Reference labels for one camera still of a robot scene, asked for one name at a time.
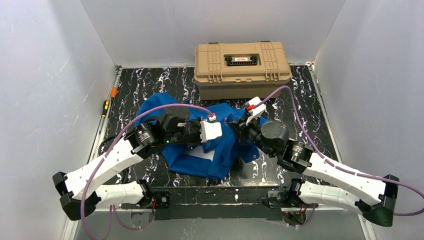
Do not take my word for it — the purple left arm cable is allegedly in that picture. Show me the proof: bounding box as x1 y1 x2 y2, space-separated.
80 103 218 240

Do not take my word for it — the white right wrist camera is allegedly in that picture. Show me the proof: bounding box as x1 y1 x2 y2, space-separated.
246 96 266 126

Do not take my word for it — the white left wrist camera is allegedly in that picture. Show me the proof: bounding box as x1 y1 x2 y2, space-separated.
200 120 222 143

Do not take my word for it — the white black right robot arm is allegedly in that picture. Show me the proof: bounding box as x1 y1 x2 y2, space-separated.
228 117 398 227

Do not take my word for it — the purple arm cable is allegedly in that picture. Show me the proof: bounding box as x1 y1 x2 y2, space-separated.
80 103 218 240
251 85 424 217

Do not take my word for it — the tan plastic toolbox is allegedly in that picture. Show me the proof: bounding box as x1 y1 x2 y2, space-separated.
194 41 292 101

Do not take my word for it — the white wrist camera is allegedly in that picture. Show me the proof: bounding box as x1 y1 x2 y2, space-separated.
246 96 266 126
200 120 222 143

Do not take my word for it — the yellow black handled screwdriver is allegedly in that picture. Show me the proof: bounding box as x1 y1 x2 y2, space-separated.
101 100 110 118

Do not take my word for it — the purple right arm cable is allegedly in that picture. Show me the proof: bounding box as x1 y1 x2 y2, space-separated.
251 85 424 217

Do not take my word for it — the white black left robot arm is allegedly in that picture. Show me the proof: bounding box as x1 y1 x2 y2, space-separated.
52 103 211 221

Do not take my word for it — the blue zip jacket white lining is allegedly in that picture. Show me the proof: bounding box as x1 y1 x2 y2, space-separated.
135 92 270 181

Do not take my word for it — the orange handled screwdriver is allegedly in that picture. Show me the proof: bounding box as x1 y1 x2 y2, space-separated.
110 87 117 99

